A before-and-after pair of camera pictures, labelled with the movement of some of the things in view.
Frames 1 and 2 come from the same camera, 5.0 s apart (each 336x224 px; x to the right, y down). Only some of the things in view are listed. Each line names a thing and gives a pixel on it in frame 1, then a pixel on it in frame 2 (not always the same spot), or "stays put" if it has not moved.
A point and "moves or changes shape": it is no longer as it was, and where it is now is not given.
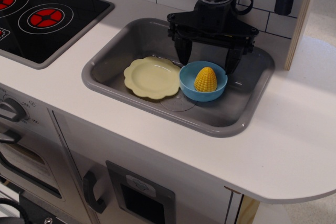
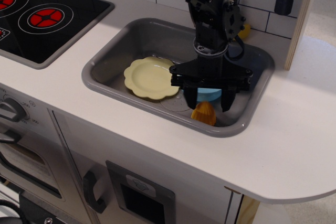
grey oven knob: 11,109 stays put
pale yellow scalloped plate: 153,77 stays put
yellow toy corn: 206,80 moves or changes shape
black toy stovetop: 38,26 stays put
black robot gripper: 215,25 to 210,71
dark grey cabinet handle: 89,180 stays put
